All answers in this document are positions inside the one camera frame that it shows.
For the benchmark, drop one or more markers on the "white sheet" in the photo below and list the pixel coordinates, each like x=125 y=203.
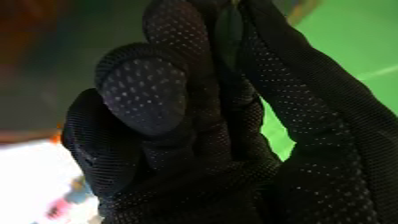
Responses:
x=29 y=176

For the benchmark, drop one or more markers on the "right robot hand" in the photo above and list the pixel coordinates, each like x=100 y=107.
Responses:
x=196 y=160

